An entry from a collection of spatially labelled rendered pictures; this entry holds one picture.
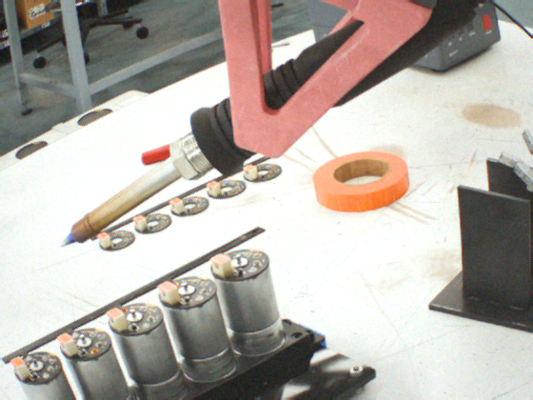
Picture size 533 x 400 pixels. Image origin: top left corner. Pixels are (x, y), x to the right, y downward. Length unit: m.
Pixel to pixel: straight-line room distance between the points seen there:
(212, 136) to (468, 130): 0.38
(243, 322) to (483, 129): 0.31
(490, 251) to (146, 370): 0.17
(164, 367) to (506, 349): 0.16
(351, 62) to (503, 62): 0.55
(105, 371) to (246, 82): 0.15
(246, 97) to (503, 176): 0.20
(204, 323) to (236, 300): 0.02
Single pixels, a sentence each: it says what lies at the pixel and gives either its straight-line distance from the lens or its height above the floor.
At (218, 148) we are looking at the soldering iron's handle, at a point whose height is 0.90.
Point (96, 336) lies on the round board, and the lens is 0.39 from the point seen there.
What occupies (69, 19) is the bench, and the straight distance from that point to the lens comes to 2.91.
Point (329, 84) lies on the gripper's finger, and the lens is 0.29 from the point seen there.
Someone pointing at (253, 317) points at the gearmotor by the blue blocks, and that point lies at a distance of 0.42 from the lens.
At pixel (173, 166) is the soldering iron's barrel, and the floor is 0.89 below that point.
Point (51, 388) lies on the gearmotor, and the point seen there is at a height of 0.81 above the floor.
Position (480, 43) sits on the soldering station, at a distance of 0.83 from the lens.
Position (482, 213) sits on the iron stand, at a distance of 0.45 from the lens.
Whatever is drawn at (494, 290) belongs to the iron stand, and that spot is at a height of 0.76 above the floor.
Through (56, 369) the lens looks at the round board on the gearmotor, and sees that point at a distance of 0.38.
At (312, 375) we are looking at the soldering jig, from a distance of 0.43.
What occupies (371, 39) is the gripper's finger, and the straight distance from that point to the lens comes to 0.28.
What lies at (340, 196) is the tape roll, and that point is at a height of 0.76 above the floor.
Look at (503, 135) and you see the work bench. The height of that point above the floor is 0.75.
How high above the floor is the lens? 1.01
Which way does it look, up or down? 25 degrees down
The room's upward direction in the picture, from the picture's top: 11 degrees counter-clockwise
